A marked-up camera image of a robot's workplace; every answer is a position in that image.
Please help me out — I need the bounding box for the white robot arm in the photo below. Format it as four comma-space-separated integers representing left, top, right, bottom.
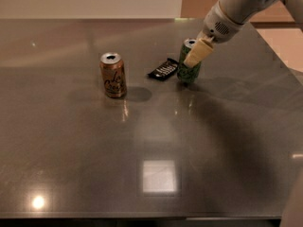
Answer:
184, 0, 303, 68

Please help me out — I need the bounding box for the orange LaCroix can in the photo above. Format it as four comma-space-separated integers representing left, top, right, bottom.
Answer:
99, 52, 127, 98

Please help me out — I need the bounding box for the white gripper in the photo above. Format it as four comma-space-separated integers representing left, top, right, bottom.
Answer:
184, 2, 243, 68

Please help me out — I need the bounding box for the green LaCroix can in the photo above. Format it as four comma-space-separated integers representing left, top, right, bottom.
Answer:
177, 38, 201, 83

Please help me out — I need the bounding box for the black chocolate bar wrapper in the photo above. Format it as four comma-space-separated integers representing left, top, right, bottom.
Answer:
148, 58, 178, 81

